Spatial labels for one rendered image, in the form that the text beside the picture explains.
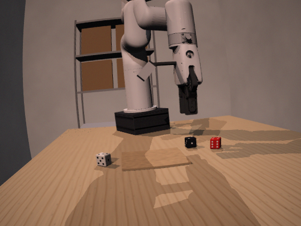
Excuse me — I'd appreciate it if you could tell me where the white die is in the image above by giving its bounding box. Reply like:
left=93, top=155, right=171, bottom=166
left=95, top=152, right=112, bottom=166

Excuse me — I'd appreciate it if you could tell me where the brown square mat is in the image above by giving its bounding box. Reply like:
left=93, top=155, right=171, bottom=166
left=122, top=147, right=191, bottom=171

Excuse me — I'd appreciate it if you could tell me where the red die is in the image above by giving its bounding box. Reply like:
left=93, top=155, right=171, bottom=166
left=210, top=137, right=221, bottom=149

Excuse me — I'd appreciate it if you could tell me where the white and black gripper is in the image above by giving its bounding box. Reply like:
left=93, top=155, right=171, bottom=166
left=169, top=43, right=202, bottom=115

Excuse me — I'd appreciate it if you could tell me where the black die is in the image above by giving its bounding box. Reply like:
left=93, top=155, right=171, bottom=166
left=185, top=136, right=196, bottom=148

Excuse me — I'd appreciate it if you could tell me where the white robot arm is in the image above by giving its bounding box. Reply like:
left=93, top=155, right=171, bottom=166
left=121, top=0, right=197, bottom=113

